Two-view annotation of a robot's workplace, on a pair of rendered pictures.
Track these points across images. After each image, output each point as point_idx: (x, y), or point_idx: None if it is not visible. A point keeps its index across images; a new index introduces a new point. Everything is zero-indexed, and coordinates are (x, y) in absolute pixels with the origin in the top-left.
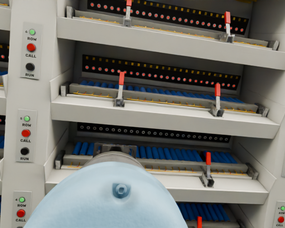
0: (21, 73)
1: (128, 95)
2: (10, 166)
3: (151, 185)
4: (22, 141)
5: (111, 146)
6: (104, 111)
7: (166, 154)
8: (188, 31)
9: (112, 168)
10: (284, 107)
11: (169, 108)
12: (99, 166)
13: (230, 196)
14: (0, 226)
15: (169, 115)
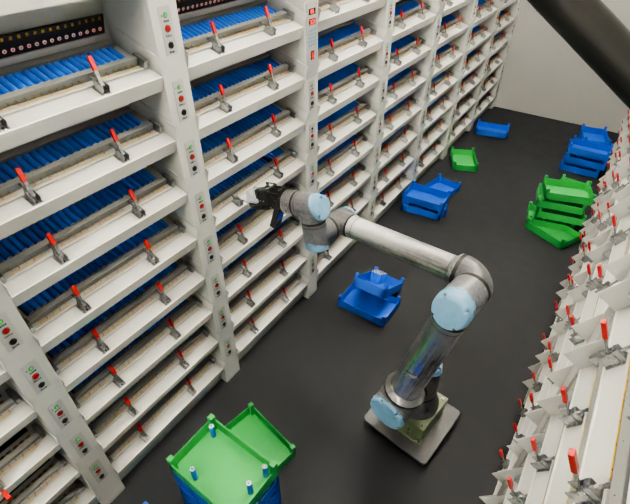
0: (191, 175)
1: (227, 147)
2: (198, 228)
3: (321, 194)
4: (201, 211)
5: (281, 189)
6: (231, 169)
7: (246, 169)
8: (248, 84)
9: (314, 195)
10: (306, 112)
11: (253, 144)
12: (311, 196)
13: (290, 176)
14: (202, 261)
15: (259, 151)
